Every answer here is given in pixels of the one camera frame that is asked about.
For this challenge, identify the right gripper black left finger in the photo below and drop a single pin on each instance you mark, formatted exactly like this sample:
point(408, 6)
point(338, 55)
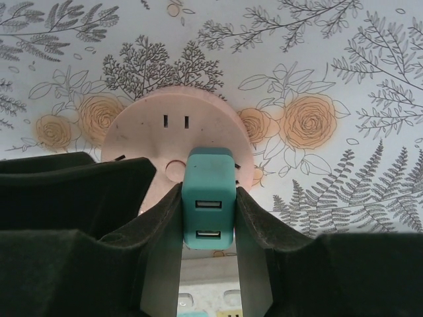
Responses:
point(82, 280)

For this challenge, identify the teal USB charger plug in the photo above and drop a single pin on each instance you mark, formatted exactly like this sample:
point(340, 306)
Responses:
point(208, 178)

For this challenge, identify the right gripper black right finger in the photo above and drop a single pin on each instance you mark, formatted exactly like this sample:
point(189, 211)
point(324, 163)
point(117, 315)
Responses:
point(330, 280)

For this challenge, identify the white multicolour power strip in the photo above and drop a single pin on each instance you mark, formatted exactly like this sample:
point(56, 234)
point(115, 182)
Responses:
point(205, 290)

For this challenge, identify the floral patterned tablecloth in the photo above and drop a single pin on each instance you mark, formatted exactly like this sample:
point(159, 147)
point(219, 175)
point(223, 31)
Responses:
point(297, 49)

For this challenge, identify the pink round socket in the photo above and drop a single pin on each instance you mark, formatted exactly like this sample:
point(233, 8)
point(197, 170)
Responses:
point(148, 132)

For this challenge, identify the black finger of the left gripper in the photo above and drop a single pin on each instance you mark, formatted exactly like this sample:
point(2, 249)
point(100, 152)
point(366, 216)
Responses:
point(82, 198)
point(49, 162)

